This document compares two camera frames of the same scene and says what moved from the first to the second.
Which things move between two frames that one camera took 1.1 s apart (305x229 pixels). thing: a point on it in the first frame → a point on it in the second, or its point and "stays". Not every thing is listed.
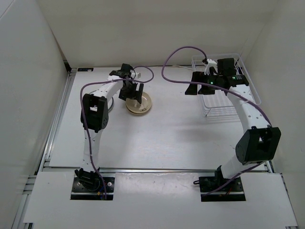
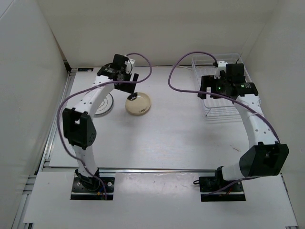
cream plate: [133, 105] stays
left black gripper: [134, 94] → [129, 87]
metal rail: [157, 170] stays
